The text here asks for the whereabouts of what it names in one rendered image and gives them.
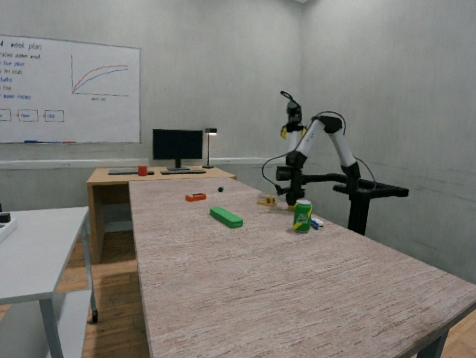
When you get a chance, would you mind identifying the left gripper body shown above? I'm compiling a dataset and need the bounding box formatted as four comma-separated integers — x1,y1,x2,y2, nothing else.
286,180,305,207

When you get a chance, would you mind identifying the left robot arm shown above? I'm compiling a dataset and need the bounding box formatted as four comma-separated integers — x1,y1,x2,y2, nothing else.
276,115,371,195

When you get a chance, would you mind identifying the green soda can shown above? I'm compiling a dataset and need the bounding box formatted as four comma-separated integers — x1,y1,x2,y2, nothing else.
293,200,312,233

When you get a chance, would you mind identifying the green rectangular block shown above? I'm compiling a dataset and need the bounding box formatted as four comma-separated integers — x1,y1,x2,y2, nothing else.
210,207,243,229

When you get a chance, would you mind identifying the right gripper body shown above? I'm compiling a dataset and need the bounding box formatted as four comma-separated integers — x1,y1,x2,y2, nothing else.
280,119,307,135

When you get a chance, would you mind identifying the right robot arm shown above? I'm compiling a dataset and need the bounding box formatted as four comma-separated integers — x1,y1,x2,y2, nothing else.
285,100,302,165

